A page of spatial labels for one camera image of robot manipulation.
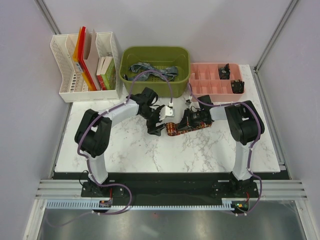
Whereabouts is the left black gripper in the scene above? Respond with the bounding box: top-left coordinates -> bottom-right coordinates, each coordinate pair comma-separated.
140,105 -> 166,137

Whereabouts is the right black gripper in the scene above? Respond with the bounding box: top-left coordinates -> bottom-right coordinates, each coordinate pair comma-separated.
176,108 -> 204,132

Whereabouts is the red patterned tie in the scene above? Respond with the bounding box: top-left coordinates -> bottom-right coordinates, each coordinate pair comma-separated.
165,122 -> 212,137

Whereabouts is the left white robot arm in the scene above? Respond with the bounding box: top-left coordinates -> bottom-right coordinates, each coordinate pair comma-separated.
74,87 -> 174,197

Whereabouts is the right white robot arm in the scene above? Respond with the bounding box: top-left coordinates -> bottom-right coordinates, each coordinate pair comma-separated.
177,94 -> 265,197

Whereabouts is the pink divided organizer tray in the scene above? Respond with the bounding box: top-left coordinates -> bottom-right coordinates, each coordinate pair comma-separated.
189,63 -> 245,103

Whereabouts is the blue patterned tie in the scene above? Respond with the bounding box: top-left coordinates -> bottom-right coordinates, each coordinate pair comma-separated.
128,62 -> 179,82

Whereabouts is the rolled dark tie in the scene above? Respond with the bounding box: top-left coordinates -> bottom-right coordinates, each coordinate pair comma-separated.
230,79 -> 245,94
218,63 -> 231,80

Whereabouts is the olive green plastic bin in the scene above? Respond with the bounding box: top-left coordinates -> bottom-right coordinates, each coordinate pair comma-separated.
119,46 -> 190,98

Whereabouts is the green treehouse book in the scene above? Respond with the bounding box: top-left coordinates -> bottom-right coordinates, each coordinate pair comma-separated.
106,58 -> 117,90

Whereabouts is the red white book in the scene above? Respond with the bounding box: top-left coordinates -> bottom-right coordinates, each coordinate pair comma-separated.
96,56 -> 113,91

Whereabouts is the white plastic file rack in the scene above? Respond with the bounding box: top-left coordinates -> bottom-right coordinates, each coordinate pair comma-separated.
50,31 -> 123,103

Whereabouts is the beige folder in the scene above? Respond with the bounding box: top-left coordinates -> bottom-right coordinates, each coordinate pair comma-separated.
83,29 -> 101,91

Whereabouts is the orange red folder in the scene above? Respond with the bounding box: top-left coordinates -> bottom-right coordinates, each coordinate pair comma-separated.
72,26 -> 97,91

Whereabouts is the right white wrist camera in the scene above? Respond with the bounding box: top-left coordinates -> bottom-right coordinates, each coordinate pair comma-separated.
185,98 -> 192,106

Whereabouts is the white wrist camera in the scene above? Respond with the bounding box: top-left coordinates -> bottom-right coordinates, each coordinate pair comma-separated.
159,105 -> 175,121
185,98 -> 192,106

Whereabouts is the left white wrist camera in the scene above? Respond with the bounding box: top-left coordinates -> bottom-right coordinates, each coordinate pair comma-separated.
159,105 -> 175,121

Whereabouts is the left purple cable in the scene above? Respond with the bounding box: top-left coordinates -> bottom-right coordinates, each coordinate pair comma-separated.
76,70 -> 175,187

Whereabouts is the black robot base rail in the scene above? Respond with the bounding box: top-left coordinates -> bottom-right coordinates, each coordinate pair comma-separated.
81,172 -> 259,206

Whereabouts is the white slotted cable duct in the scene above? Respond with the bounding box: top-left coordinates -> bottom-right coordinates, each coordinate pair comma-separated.
46,199 -> 243,211

